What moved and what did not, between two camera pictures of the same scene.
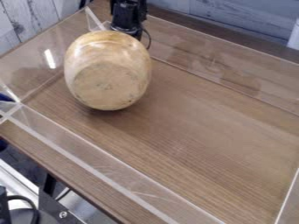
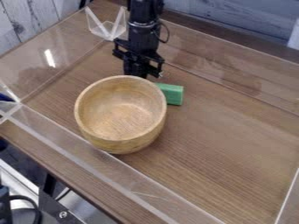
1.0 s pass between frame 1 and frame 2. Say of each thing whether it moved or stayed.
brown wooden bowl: moved
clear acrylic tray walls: stayed
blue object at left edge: stayed
